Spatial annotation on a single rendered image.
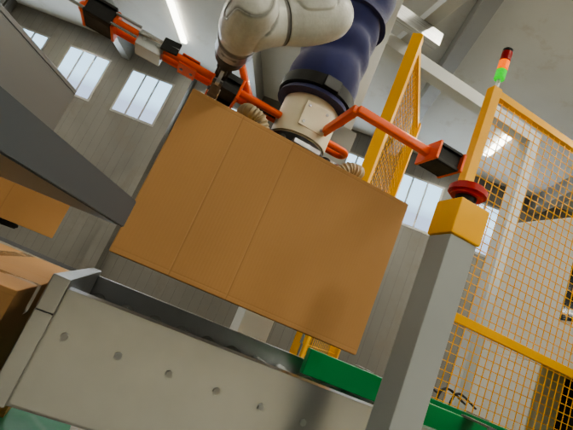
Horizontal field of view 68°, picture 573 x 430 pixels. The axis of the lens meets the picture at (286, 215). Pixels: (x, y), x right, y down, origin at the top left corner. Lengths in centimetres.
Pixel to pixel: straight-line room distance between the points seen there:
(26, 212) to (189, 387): 187
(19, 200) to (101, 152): 806
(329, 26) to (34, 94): 62
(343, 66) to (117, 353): 92
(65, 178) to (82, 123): 1056
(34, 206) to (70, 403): 183
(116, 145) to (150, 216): 956
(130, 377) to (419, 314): 50
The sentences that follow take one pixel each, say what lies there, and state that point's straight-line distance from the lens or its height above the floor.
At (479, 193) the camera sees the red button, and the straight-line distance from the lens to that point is 85.
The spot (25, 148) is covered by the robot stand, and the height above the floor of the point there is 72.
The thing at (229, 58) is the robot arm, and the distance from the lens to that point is 101.
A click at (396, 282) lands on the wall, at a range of 937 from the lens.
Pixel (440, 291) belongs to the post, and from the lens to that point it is 78.
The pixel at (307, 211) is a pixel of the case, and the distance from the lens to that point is 101.
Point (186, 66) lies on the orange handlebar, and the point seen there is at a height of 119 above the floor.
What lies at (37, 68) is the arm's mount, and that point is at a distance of 56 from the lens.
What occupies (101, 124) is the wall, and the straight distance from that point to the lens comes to 1082.
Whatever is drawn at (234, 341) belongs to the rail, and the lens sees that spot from 149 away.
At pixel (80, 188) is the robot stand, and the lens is 48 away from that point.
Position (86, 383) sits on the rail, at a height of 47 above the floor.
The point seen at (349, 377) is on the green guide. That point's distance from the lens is 157.
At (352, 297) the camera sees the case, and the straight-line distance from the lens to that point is 105.
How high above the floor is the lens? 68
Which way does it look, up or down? 13 degrees up
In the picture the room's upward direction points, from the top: 23 degrees clockwise
